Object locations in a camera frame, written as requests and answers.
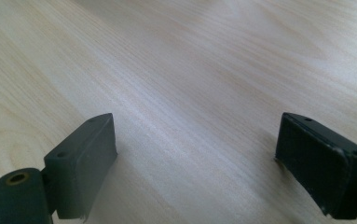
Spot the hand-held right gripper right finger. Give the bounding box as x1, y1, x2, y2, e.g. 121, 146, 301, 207
274, 112, 357, 220

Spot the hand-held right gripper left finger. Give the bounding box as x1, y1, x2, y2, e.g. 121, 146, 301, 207
43, 112, 118, 222

